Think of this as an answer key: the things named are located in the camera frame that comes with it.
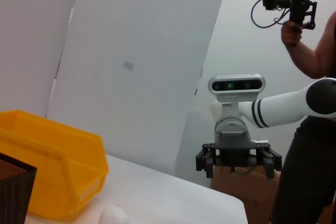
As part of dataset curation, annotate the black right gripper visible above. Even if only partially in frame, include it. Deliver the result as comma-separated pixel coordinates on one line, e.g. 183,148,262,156
195,130,283,180

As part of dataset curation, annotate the black handheld teleoperation controller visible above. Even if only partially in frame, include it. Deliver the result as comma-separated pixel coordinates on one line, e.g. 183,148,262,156
262,0,331,31

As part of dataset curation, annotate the person's bare forearm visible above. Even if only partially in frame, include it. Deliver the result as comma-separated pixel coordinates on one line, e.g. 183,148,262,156
286,41,331,79

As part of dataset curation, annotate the black mesh pen holder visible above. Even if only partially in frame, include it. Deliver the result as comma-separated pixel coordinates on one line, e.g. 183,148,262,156
0,152,37,224

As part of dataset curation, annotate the person's hand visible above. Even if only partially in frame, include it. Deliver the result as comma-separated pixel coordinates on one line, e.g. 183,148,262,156
280,21,303,47

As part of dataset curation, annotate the brown cardboard box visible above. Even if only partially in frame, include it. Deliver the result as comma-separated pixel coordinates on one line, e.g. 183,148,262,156
211,165,280,224

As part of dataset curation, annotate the person in black clothes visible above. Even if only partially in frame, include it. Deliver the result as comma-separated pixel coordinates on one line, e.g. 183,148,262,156
270,10,336,224

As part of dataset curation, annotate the white foam board panel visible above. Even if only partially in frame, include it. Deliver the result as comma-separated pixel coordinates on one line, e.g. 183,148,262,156
46,0,230,175
0,0,82,118

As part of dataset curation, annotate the yellow plastic storage bin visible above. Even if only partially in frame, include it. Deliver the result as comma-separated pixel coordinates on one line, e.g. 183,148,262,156
0,110,110,219

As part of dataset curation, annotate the black controller cable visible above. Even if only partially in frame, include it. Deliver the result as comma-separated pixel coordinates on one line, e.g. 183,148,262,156
250,0,292,28

